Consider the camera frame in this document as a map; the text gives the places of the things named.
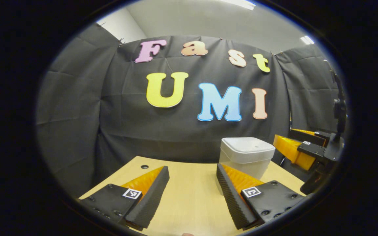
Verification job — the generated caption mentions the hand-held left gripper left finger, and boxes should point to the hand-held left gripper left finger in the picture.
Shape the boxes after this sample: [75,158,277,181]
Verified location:
[77,166,170,231]

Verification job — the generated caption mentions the black backdrop cloth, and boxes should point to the black backdrop cloth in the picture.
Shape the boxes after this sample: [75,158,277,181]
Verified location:
[36,23,348,197]

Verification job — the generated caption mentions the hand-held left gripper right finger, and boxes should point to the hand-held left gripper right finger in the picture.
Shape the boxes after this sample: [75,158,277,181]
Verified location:
[217,163,307,230]

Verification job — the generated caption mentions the wooden desktop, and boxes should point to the wooden desktop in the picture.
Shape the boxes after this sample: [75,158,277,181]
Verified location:
[79,156,306,236]

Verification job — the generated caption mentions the white desktop garbage bin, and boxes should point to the white desktop garbage bin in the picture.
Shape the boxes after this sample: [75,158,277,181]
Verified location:
[219,137,276,196]

